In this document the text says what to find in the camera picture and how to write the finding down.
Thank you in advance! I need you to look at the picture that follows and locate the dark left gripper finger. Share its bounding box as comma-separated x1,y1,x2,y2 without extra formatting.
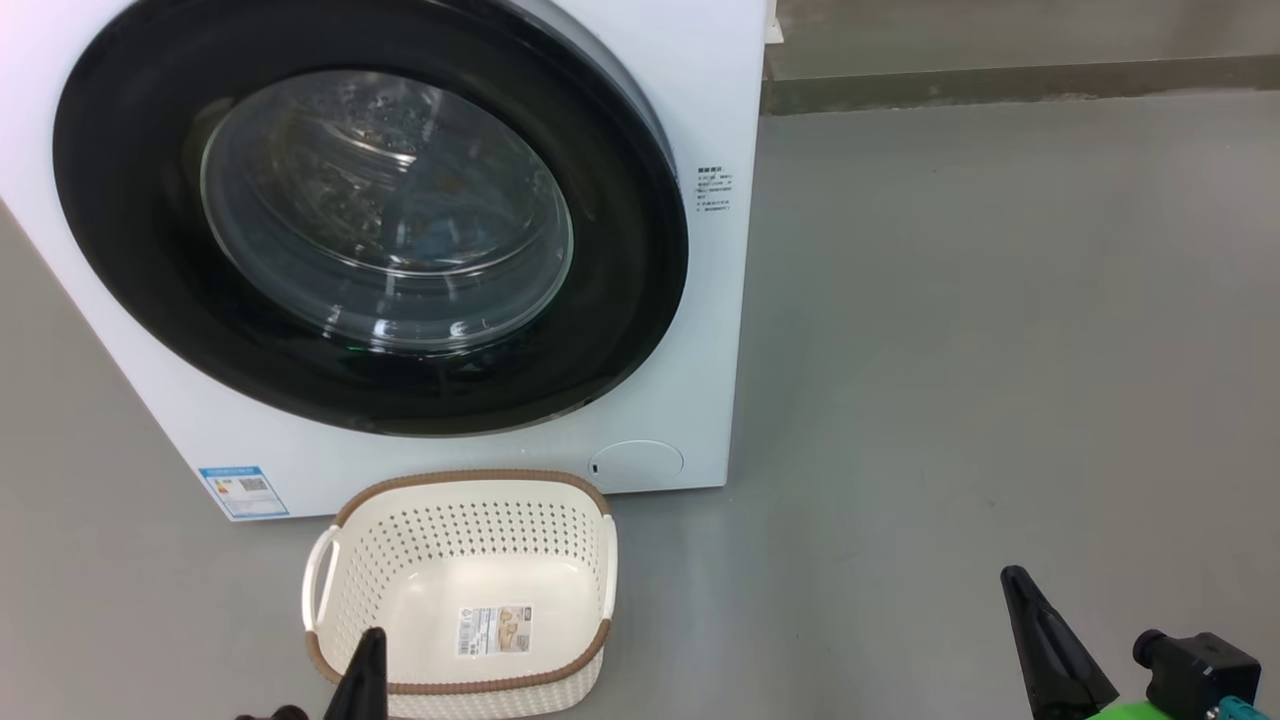
325,627,389,720

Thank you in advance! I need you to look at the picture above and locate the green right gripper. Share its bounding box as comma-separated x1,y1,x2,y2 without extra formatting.
1000,565,1151,720

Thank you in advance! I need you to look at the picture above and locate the black round glass washer door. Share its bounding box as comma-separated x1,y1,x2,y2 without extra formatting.
52,0,691,438

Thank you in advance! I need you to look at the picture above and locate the basket barcode product sticker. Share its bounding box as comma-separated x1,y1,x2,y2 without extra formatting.
457,603,534,658

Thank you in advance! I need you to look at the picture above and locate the white perforated basket brown rim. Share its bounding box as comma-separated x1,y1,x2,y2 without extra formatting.
302,468,619,720

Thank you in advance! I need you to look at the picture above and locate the white front-load washing machine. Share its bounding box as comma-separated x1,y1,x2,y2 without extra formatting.
0,0,779,523

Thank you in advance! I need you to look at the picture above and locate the blue energy label sticker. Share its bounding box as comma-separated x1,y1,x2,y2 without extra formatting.
197,465,291,521

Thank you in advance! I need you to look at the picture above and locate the round white filter cover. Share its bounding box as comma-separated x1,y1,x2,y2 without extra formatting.
590,440,686,493

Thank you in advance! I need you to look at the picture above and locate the small printed text label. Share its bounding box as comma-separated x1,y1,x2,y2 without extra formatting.
697,165,736,216

